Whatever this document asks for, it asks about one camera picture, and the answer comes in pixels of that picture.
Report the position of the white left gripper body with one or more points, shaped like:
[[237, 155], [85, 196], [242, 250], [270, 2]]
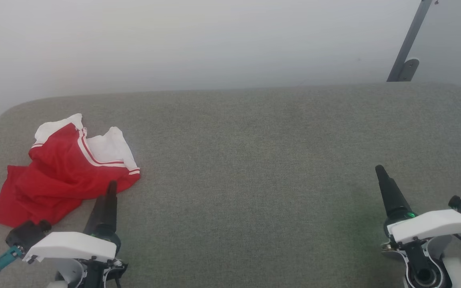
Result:
[[70, 246]]

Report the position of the grey fabric sofa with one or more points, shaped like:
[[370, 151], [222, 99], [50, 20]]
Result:
[[254, 160]]

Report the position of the grey metal pole bracket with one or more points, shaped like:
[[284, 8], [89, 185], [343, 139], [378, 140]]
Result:
[[408, 70]]

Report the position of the grey metal pole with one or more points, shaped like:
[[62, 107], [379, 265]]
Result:
[[410, 36]]

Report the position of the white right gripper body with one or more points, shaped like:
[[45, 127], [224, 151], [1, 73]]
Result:
[[430, 226]]

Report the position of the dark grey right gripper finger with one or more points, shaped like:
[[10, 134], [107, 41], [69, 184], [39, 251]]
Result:
[[398, 200], [388, 200]]

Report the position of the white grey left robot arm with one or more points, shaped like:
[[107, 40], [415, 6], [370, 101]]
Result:
[[59, 284]]

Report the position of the red and white jersey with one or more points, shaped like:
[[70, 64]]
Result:
[[58, 176]]

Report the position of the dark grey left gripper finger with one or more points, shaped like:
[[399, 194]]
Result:
[[99, 216], [112, 216]]

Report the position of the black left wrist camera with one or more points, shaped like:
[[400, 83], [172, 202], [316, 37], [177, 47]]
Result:
[[26, 234]]

